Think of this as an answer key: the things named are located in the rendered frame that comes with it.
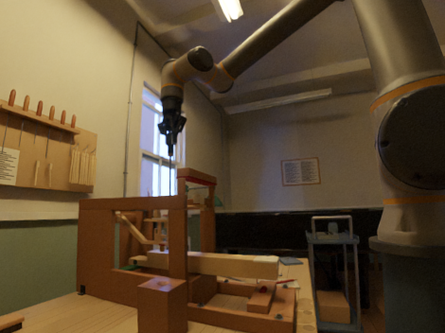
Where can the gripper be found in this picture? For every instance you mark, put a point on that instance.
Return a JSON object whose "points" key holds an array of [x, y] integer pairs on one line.
{"points": [[171, 106]]}

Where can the thin-shaft regulating tool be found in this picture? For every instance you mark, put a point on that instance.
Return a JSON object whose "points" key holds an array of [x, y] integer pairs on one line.
{"points": [[170, 149]]}

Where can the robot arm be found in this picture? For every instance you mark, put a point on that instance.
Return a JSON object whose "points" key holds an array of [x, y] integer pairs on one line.
{"points": [[278, 31]]}

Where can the pale wooden key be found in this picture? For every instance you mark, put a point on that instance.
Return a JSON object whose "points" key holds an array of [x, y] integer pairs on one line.
{"points": [[229, 264]]}

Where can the brown wooden tool stand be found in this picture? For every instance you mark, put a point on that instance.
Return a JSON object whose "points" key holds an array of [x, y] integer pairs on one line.
{"points": [[161, 307]]}

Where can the window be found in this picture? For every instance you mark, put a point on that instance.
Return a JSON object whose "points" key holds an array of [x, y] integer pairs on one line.
{"points": [[153, 139]]}

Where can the green lamp shade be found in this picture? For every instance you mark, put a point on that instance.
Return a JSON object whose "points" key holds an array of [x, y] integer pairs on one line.
{"points": [[218, 201]]}

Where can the bundle of pale strips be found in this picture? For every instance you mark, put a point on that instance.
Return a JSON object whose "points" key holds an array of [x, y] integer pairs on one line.
{"points": [[82, 168]]}

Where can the long unlit ceiling lamp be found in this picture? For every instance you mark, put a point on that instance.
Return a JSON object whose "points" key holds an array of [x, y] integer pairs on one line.
{"points": [[278, 100]]}

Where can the pale wooden hammer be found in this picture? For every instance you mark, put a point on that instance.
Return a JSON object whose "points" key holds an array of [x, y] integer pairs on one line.
{"points": [[134, 229]]}

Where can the lit ceiling light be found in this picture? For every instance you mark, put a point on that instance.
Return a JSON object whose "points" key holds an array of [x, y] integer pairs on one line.
{"points": [[227, 8]]}

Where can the framed text poster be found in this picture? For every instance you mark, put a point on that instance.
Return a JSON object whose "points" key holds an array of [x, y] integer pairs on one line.
{"points": [[300, 171]]}

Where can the dark long cabinet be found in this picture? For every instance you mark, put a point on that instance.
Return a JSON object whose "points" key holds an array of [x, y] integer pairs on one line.
{"points": [[264, 229]]}

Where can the green felt pad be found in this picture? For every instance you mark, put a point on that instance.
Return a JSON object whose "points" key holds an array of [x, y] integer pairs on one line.
{"points": [[131, 268]]}

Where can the white printed paper sheet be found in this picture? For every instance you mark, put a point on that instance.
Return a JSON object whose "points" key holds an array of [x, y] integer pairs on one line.
{"points": [[7, 166]]}

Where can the blue-grey flat book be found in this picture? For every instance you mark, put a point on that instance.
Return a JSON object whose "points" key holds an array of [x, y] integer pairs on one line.
{"points": [[291, 261]]}

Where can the red cylinder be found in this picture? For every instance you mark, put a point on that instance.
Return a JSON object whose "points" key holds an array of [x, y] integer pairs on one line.
{"points": [[263, 288]]}

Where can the small black clip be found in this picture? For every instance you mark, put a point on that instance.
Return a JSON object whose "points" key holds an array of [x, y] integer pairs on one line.
{"points": [[82, 289]]}

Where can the red pencil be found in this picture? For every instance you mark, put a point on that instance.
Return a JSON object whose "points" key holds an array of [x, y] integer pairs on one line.
{"points": [[286, 280]]}

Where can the small brown wooden block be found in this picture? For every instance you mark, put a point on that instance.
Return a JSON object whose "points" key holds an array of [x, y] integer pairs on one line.
{"points": [[260, 300]]}

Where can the blue metal trolley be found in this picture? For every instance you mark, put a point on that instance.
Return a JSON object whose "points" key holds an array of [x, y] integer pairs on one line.
{"points": [[347, 243]]}

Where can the brown cardboard box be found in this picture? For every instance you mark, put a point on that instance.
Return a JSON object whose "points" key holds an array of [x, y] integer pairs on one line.
{"points": [[333, 307]]}

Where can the wooden block with dark base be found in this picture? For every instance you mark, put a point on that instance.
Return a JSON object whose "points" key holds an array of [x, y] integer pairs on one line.
{"points": [[10, 323]]}

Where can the grey wall pipe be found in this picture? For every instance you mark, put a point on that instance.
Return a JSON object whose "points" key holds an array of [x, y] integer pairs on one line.
{"points": [[129, 114]]}

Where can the wooden wall tool board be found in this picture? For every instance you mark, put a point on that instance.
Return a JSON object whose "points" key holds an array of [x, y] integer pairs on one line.
{"points": [[59, 149]]}

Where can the brown wooden action model frame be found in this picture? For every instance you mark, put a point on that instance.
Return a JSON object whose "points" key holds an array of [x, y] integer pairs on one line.
{"points": [[97, 243]]}

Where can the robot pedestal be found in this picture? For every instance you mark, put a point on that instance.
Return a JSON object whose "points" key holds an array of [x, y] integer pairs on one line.
{"points": [[413, 291]]}

